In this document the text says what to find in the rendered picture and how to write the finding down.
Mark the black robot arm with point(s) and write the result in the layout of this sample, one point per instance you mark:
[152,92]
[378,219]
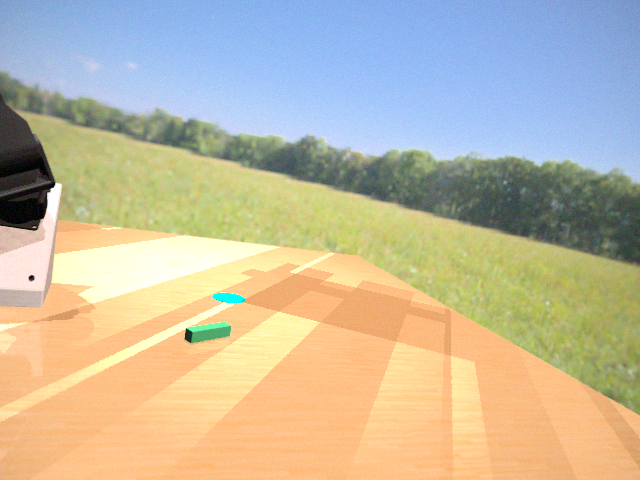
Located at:
[24,173]

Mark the cyan circle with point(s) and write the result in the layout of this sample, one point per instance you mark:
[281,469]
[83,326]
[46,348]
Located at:
[229,298]

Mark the green rectangular post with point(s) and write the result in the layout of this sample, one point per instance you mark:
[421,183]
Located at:
[207,332]

